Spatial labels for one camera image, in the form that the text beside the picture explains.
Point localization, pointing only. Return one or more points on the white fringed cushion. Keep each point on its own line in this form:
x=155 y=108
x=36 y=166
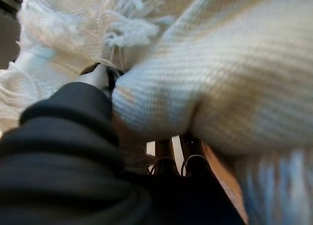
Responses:
x=220 y=75

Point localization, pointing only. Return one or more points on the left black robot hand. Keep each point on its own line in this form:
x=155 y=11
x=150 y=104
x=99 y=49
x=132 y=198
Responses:
x=61 y=161

